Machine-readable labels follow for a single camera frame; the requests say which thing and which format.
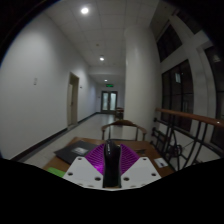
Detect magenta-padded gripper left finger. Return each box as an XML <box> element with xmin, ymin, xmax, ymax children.
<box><xmin>63</xmin><ymin>143</ymin><xmax>107</xmax><ymax>188</ymax></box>

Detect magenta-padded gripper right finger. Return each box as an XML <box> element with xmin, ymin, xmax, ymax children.
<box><xmin>120</xmin><ymin>143</ymin><xmax>162</xmax><ymax>189</ymax></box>

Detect black computer mouse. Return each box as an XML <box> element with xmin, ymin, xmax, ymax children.
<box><xmin>102</xmin><ymin>139</ymin><xmax>122</xmax><ymax>189</ymax></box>

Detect green mouse pad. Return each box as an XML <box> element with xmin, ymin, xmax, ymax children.
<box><xmin>46</xmin><ymin>166</ymin><xmax>67</xmax><ymax>178</ymax></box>

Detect white paper card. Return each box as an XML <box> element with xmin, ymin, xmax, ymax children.
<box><xmin>153</xmin><ymin>157</ymin><xmax>169</xmax><ymax>169</ymax></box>

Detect black closed laptop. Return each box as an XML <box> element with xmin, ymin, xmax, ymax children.
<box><xmin>53</xmin><ymin>139</ymin><xmax>99</xmax><ymax>165</ymax></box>

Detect wooden armchair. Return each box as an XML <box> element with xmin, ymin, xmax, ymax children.
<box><xmin>100</xmin><ymin>119</ymin><xmax>148</xmax><ymax>142</ymax></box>

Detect distant wooden chair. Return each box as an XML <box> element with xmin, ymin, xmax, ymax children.
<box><xmin>114</xmin><ymin>107</ymin><xmax>125</xmax><ymax>120</ymax></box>

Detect wooden-topped black metal railing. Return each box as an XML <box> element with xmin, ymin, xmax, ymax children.
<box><xmin>151</xmin><ymin>107</ymin><xmax>224</xmax><ymax>172</ymax></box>

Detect side doorway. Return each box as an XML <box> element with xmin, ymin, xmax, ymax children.
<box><xmin>67</xmin><ymin>72</ymin><xmax>80</xmax><ymax>128</ymax></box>

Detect glass double door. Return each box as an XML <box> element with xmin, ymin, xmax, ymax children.
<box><xmin>100</xmin><ymin>90</ymin><xmax>118</xmax><ymax>114</ymax></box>

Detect dark upper window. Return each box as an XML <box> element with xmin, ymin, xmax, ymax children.
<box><xmin>156</xmin><ymin>23</ymin><xmax>183</xmax><ymax>63</ymax></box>

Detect ceiling lights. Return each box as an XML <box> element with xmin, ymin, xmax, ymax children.
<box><xmin>80</xmin><ymin>6</ymin><xmax>109</xmax><ymax>83</ymax></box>

